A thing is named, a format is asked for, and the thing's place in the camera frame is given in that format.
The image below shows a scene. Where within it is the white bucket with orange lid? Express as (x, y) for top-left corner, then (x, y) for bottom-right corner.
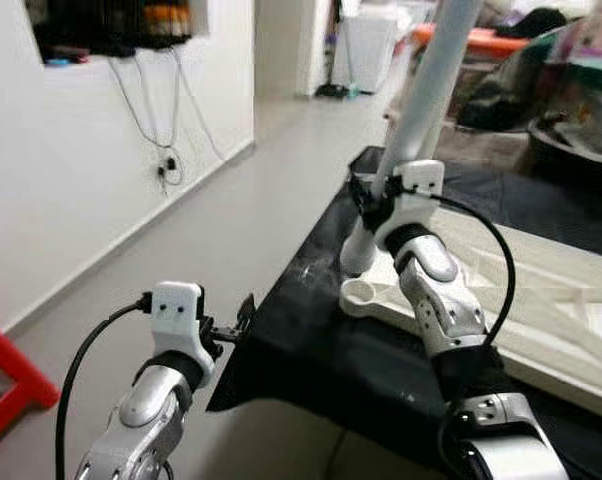
(144, 3), (195, 43)

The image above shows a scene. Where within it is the white plastic children table top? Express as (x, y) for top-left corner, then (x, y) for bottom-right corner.
(338, 205), (602, 421)

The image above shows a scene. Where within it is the black cap with yellow print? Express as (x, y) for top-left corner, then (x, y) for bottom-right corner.
(511, 8), (572, 39)

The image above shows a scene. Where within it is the black bag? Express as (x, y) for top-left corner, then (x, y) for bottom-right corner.
(456, 28), (584, 133)

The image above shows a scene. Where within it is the clear container with green lid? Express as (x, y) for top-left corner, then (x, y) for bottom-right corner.
(571, 55), (602, 153)

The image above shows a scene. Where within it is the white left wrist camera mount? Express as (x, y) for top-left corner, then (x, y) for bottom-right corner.
(149, 282), (218, 386)

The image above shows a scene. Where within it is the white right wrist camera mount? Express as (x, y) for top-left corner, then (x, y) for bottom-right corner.
(361, 160), (447, 261)

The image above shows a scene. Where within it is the mop with green head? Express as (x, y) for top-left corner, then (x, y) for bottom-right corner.
(316, 0), (362, 101)

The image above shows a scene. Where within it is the white chest appliance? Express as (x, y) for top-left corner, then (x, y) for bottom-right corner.
(331, 5), (410, 96)

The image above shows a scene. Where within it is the beige table cover cloth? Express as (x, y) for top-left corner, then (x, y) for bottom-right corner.
(386, 100), (534, 173)

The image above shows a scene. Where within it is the black router with antennas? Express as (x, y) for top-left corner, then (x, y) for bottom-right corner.
(26, 0), (147, 63)

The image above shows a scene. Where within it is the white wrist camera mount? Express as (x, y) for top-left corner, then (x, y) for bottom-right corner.
(361, 160), (447, 261)
(149, 282), (218, 386)

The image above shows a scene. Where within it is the black wall cable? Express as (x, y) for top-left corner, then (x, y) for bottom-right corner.
(106, 48), (227, 193)

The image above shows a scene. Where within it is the red plastic stool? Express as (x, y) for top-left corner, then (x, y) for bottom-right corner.
(0, 312), (60, 456)

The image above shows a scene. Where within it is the black wok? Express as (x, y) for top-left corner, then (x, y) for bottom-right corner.
(526, 113), (602, 193)

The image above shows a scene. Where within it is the black tablecloth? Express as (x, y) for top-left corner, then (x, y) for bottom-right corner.
(206, 145), (602, 480)

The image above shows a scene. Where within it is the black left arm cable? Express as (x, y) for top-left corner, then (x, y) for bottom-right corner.
(54, 295), (154, 480)

